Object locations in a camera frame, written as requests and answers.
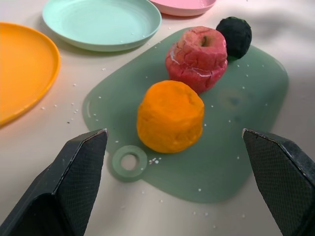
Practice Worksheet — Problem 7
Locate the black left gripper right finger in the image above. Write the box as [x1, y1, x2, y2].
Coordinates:
[242, 128, 315, 236]

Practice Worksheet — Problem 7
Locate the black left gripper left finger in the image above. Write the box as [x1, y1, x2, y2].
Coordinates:
[0, 128, 109, 236]

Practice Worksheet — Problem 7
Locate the orange plate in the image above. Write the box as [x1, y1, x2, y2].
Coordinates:
[0, 22, 62, 128]

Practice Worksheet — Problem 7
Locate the orange play dough lump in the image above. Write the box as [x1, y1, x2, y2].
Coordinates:
[136, 80, 205, 154]

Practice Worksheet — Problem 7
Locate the dark green dough ball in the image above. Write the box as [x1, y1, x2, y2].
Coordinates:
[216, 16, 252, 59]

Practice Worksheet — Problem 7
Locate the mint green plate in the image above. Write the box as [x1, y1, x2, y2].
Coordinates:
[42, 0, 162, 52]

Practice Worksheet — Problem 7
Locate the pink plate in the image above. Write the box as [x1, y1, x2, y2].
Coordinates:
[149, 0, 217, 17]

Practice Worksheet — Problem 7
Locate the green cutting board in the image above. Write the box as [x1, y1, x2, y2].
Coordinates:
[82, 27, 289, 204]

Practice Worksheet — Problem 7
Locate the red foam apple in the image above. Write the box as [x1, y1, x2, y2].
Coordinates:
[165, 27, 228, 94]

